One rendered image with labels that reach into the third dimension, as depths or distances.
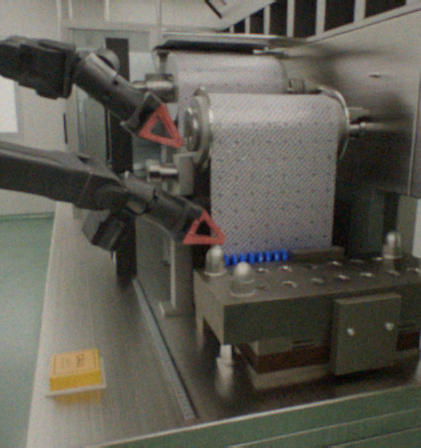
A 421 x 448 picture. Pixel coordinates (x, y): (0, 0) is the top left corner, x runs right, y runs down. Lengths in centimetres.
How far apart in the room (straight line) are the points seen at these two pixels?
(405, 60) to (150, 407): 68
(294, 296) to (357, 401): 17
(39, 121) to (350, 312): 583
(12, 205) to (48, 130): 106
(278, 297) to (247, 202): 22
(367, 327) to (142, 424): 34
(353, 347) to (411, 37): 51
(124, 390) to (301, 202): 44
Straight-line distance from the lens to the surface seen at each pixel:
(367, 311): 71
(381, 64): 94
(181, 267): 89
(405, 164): 87
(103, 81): 79
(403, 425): 79
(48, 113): 631
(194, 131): 80
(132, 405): 67
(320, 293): 68
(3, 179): 63
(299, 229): 86
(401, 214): 116
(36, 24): 641
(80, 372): 71
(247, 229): 82
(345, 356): 72
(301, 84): 117
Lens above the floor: 127
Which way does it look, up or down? 13 degrees down
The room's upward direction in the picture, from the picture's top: straight up
